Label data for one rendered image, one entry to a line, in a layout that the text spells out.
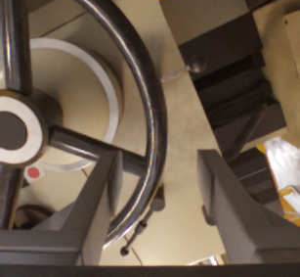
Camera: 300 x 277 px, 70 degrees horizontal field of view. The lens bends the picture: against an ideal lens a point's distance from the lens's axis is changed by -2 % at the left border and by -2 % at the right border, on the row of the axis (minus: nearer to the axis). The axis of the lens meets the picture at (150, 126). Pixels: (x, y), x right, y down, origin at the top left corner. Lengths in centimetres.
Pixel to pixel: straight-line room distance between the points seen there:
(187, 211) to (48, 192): 34
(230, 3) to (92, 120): 96
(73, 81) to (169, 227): 42
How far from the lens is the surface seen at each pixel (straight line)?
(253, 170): 138
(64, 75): 36
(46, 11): 50
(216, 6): 117
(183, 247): 65
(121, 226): 29
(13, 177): 33
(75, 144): 27
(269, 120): 129
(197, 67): 42
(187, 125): 48
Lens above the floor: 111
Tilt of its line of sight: 8 degrees up
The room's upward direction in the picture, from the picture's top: 114 degrees counter-clockwise
